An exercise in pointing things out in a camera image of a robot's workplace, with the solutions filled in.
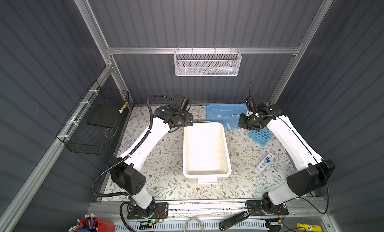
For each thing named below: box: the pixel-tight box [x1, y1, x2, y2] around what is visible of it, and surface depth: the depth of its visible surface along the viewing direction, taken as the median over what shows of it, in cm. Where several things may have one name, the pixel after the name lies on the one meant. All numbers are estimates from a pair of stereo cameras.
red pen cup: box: [74, 216, 116, 232], surface depth 61 cm
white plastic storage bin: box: [182, 121, 232, 185], surface depth 89 cm
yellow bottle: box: [296, 223, 322, 232], surface depth 69 cm
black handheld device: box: [218, 211, 250, 230], surface depth 71 cm
